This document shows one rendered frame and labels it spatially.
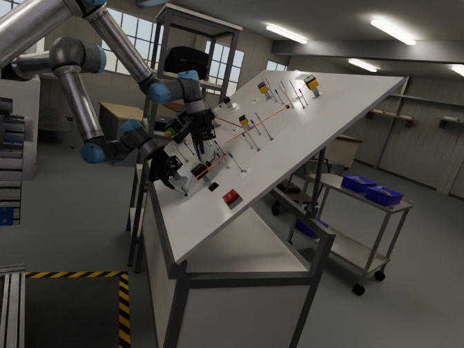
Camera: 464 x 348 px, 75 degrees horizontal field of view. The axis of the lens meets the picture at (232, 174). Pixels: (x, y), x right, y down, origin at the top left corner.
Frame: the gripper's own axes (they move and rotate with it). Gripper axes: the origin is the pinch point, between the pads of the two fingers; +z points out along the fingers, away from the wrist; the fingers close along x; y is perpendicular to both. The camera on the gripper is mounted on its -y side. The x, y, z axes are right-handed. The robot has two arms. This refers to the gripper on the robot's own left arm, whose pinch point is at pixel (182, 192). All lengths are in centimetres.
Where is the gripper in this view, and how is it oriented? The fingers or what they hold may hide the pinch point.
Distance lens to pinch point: 128.3
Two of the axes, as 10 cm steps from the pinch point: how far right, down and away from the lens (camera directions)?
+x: 3.8, -4.6, 8.0
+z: 6.4, 7.6, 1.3
